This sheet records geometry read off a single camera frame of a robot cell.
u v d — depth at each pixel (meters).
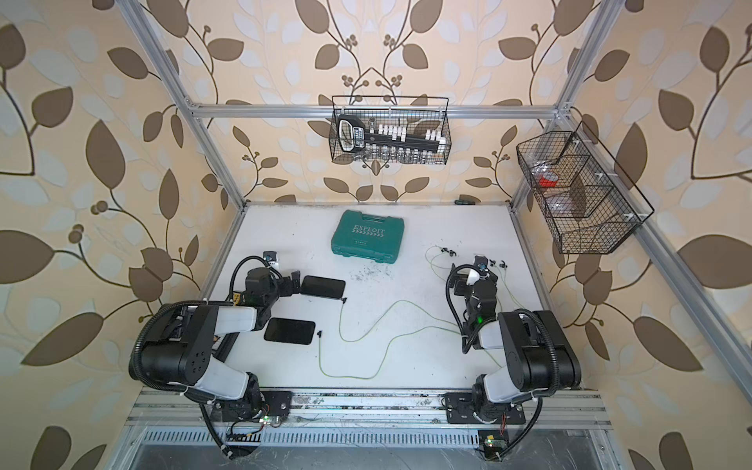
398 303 0.94
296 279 0.90
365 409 0.75
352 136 0.85
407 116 0.91
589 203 0.73
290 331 0.89
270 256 0.83
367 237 1.05
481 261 0.77
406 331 0.89
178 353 0.45
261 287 0.74
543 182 0.81
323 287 0.96
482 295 0.69
